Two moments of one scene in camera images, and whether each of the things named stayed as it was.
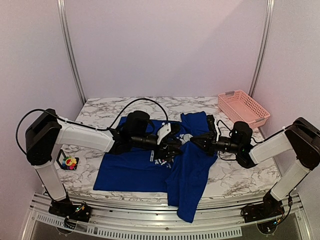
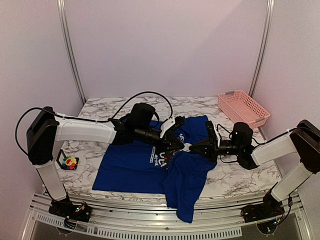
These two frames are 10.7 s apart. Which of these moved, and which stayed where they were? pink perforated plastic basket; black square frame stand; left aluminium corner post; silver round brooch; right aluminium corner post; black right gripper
Moved: silver round brooch; black right gripper
Stayed: black square frame stand; right aluminium corner post; left aluminium corner post; pink perforated plastic basket
